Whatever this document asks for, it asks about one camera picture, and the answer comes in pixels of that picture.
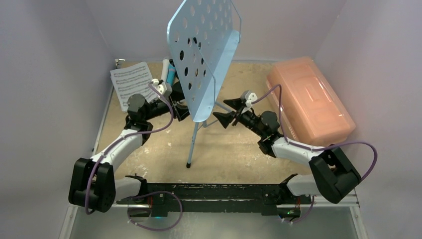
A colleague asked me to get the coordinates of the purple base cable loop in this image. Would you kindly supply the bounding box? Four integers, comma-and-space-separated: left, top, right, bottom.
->
126, 190, 183, 232

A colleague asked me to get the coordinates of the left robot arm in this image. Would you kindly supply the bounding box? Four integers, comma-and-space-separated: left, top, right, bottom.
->
69, 91, 189, 215

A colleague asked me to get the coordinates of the blue toy microphone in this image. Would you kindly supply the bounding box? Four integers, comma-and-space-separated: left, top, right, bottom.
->
166, 64, 176, 86

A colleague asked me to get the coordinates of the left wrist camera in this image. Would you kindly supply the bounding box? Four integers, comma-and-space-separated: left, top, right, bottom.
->
150, 79, 173, 98

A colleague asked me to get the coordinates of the sheet music page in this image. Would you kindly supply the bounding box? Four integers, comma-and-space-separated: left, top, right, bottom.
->
110, 62, 158, 112

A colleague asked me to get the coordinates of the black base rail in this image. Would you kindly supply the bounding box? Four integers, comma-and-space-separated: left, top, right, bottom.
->
117, 183, 312, 217

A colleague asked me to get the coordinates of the light blue music stand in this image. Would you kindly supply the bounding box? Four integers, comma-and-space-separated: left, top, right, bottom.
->
167, 0, 241, 168

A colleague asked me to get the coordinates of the white toy microphone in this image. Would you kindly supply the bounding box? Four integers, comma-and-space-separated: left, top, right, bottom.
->
160, 58, 170, 82

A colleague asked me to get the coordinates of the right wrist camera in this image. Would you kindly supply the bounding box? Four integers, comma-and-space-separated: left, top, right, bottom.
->
240, 90, 258, 108

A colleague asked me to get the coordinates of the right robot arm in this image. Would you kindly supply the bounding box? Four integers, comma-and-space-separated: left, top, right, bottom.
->
213, 98, 363, 204

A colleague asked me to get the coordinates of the pink plastic storage box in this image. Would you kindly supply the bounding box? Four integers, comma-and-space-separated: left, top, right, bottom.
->
265, 57, 356, 146

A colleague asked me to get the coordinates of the aluminium frame rail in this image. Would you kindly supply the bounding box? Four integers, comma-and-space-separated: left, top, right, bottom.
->
59, 59, 360, 239

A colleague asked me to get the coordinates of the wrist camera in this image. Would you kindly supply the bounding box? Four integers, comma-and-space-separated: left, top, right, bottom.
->
150, 79, 173, 98
240, 90, 258, 108

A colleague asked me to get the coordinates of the black mic stand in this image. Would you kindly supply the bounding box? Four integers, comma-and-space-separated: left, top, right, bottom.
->
169, 58, 179, 79
170, 82, 185, 102

